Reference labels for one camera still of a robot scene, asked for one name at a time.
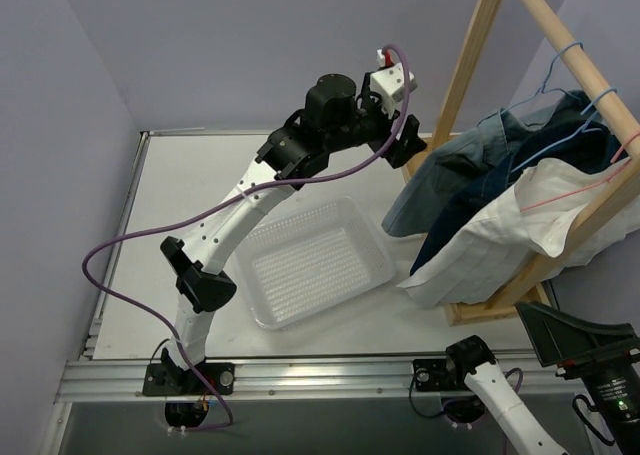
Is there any light denim skirt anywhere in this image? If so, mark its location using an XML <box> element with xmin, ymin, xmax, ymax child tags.
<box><xmin>382</xmin><ymin>106</ymin><xmax>560</xmax><ymax>238</ymax></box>

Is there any blue wire hanger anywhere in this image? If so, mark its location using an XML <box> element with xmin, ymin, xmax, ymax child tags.
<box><xmin>504</xmin><ymin>88</ymin><xmax>620</xmax><ymax>176</ymax></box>
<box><xmin>499</xmin><ymin>40</ymin><xmax>584</xmax><ymax>119</ymax></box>

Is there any dark denim skirt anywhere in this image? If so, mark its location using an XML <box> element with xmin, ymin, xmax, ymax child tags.
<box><xmin>410</xmin><ymin>91</ymin><xmax>621</xmax><ymax>273</ymax></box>

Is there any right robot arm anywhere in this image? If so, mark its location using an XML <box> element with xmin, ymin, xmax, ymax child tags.
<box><xmin>443</xmin><ymin>302</ymin><xmax>639</xmax><ymax>454</ymax></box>

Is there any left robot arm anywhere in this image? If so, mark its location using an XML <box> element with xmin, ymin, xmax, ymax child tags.
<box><xmin>143</xmin><ymin>69</ymin><xmax>426</xmax><ymax>396</ymax></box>

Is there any white plastic basket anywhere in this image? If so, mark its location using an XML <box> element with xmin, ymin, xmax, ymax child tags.
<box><xmin>230</xmin><ymin>196</ymin><xmax>396</xmax><ymax>330</ymax></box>

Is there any wooden clothes rack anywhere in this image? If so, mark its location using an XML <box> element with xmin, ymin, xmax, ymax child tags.
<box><xmin>402</xmin><ymin>0</ymin><xmax>640</xmax><ymax>328</ymax></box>

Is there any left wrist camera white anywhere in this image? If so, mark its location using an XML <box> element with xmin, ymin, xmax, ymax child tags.
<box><xmin>368</xmin><ymin>49</ymin><xmax>405</xmax><ymax>112</ymax></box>

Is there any pink wire hanger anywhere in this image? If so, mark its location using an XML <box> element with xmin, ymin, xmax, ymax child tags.
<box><xmin>519</xmin><ymin>127</ymin><xmax>640</xmax><ymax>214</ymax></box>

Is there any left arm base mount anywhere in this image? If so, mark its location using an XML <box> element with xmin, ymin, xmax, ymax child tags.
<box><xmin>141</xmin><ymin>361</ymin><xmax>235</xmax><ymax>397</ymax></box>

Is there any aluminium frame rail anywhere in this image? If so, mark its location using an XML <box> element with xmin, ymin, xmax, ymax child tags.
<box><xmin>52</xmin><ymin>352</ymin><xmax>596</xmax><ymax>406</ymax></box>

